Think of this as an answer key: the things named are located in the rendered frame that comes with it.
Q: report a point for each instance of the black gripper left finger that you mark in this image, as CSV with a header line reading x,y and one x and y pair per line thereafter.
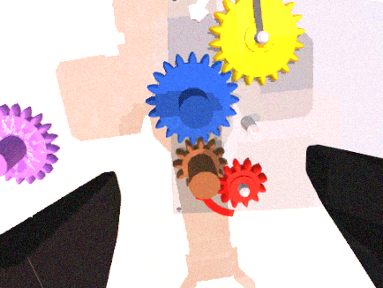
x,y
69,244

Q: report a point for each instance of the red curved arrow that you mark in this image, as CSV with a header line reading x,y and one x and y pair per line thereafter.
x,y
215,207

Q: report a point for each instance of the red gear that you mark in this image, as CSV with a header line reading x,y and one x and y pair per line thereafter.
x,y
233,177

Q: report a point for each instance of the orange gear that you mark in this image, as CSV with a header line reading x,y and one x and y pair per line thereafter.
x,y
200,163

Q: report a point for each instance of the yellow gear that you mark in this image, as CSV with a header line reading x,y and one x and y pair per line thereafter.
x,y
235,38

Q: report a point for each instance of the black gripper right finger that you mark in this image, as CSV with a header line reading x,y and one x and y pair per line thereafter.
x,y
350,187

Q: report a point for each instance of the white curved arrow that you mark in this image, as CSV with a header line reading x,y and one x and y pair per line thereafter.
x,y
198,10

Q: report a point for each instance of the blue gear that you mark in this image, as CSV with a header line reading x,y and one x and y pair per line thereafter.
x,y
192,99

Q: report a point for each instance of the purple gear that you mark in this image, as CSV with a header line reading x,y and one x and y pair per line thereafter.
x,y
26,149

